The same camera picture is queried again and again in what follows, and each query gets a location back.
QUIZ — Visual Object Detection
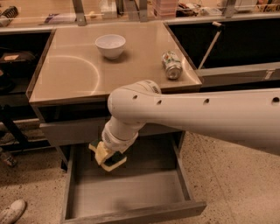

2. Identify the grey metal post pair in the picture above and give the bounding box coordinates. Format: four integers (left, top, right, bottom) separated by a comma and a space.
123, 0, 148, 22

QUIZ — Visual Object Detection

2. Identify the silver soda can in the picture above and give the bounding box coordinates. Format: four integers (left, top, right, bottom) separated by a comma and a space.
161, 51, 183, 80

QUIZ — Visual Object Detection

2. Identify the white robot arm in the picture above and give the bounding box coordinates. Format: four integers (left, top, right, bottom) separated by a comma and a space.
94, 80, 280, 166

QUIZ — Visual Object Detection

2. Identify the grey drawer cabinet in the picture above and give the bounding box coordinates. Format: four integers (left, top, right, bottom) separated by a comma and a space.
28, 21, 201, 163

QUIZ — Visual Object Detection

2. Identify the green and yellow sponge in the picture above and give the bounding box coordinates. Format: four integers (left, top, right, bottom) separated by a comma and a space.
88, 140, 127, 172

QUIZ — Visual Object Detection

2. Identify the white ceramic bowl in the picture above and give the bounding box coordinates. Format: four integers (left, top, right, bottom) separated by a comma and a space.
95, 34, 126, 60

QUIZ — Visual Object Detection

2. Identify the pink stacked container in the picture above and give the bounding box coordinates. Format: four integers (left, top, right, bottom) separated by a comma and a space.
152, 0, 178, 18

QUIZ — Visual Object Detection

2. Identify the grey top drawer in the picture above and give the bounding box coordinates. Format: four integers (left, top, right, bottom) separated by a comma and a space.
39, 116, 183, 147

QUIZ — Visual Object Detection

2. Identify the white sneaker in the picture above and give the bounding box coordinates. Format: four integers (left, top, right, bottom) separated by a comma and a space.
0, 199, 26, 224

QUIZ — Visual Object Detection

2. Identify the open grey middle drawer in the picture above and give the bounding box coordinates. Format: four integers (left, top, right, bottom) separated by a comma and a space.
60, 132, 207, 224

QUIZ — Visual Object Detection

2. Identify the grey low shelf beam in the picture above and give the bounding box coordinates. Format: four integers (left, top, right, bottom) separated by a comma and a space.
196, 62, 280, 88

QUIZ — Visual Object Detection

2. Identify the black bag on shelf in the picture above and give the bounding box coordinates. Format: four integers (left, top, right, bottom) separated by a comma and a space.
0, 51, 36, 78

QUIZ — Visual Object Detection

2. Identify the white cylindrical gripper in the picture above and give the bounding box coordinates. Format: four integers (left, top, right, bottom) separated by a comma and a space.
94, 116, 144, 165

